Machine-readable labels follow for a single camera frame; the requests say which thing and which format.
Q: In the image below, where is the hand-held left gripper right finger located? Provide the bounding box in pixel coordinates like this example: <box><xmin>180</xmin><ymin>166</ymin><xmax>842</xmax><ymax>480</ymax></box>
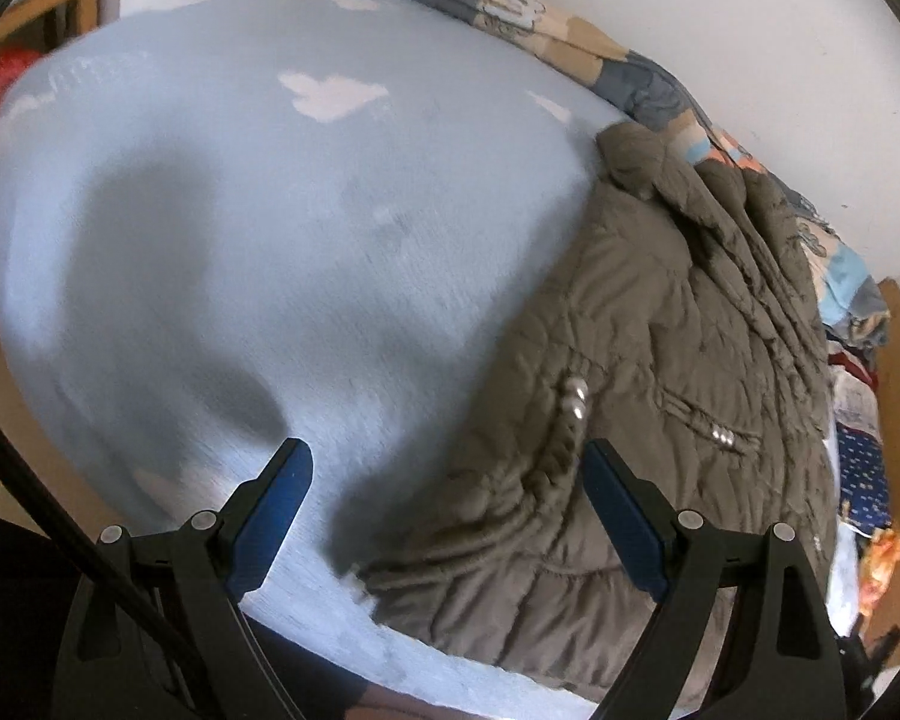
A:
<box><xmin>581</xmin><ymin>439</ymin><xmax>848</xmax><ymax>720</ymax></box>

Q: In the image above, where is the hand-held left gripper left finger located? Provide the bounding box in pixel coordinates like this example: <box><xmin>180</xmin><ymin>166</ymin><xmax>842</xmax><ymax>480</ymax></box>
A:
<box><xmin>49</xmin><ymin>437</ymin><xmax>314</xmax><ymax>720</ymax></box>

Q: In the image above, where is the olive quilted hooded jacket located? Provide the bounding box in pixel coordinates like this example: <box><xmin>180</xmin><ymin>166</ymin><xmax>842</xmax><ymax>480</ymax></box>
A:
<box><xmin>337</xmin><ymin>122</ymin><xmax>841</xmax><ymax>706</ymax></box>

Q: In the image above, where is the star and stripe pillow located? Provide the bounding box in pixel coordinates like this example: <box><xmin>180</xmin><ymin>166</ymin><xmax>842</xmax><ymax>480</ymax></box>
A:
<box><xmin>825</xmin><ymin>352</ymin><xmax>893</xmax><ymax>533</ymax></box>

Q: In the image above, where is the orange cloth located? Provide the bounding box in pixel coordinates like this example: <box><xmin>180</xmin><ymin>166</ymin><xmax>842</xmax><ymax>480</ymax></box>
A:
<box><xmin>859</xmin><ymin>525</ymin><xmax>900</xmax><ymax>616</ymax></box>

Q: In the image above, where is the bed with light blue sheet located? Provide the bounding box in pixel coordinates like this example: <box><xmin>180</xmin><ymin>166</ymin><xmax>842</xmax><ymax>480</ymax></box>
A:
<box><xmin>0</xmin><ymin>0</ymin><xmax>871</xmax><ymax>720</ymax></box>

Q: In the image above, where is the patchwork patterned duvet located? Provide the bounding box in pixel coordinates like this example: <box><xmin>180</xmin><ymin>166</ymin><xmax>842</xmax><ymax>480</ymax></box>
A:
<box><xmin>328</xmin><ymin>0</ymin><xmax>890</xmax><ymax>350</ymax></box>

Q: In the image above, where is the red bag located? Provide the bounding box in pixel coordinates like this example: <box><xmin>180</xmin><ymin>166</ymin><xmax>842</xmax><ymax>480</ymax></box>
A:
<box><xmin>0</xmin><ymin>49</ymin><xmax>42</xmax><ymax>188</ymax></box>

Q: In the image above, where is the black cable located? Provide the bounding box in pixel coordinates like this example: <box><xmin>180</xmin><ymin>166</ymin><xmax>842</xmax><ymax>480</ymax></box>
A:
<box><xmin>0</xmin><ymin>394</ymin><xmax>203</xmax><ymax>706</ymax></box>

